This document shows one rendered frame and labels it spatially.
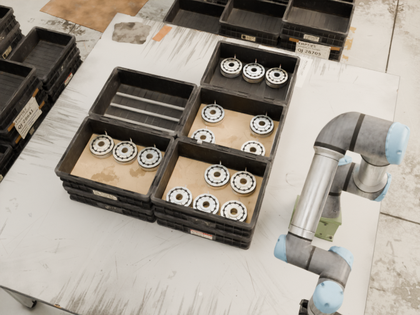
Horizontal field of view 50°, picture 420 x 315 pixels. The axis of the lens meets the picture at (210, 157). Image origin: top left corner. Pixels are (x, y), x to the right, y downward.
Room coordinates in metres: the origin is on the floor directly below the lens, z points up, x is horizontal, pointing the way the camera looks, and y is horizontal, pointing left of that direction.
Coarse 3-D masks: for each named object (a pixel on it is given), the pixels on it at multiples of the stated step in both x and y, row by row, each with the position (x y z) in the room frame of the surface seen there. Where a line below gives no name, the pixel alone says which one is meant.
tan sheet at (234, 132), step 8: (200, 112) 1.30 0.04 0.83; (224, 112) 1.30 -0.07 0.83; (232, 112) 1.30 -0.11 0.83; (200, 120) 1.26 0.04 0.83; (224, 120) 1.25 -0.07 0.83; (232, 120) 1.25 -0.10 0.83; (240, 120) 1.25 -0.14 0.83; (248, 120) 1.25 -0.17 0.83; (192, 128) 1.21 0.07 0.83; (200, 128) 1.21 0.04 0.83; (208, 128) 1.21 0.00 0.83; (216, 128) 1.21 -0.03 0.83; (224, 128) 1.21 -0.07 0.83; (232, 128) 1.21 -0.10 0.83; (240, 128) 1.21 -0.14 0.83; (248, 128) 1.21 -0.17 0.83; (216, 136) 1.16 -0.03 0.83; (224, 136) 1.16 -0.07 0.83; (232, 136) 1.16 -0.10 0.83; (240, 136) 1.16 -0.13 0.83; (248, 136) 1.16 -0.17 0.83; (272, 136) 1.16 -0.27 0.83; (224, 144) 1.12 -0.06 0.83; (232, 144) 1.12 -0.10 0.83; (240, 144) 1.12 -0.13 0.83; (264, 144) 1.12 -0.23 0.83
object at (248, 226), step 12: (192, 144) 1.05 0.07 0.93; (204, 144) 1.05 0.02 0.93; (168, 156) 1.00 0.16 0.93; (240, 156) 0.99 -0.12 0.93; (252, 156) 0.99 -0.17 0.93; (264, 180) 0.88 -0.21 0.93; (168, 204) 0.78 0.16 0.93; (180, 204) 0.78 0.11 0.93; (204, 216) 0.74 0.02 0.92; (216, 216) 0.73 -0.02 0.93; (252, 216) 0.73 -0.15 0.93
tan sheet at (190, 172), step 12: (180, 156) 1.06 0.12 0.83; (180, 168) 1.00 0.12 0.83; (192, 168) 1.00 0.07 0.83; (204, 168) 1.00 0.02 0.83; (180, 180) 0.95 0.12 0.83; (192, 180) 0.95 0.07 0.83; (192, 192) 0.89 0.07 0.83; (204, 192) 0.89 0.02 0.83; (216, 192) 0.89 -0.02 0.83; (228, 192) 0.89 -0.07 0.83; (252, 204) 0.83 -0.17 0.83
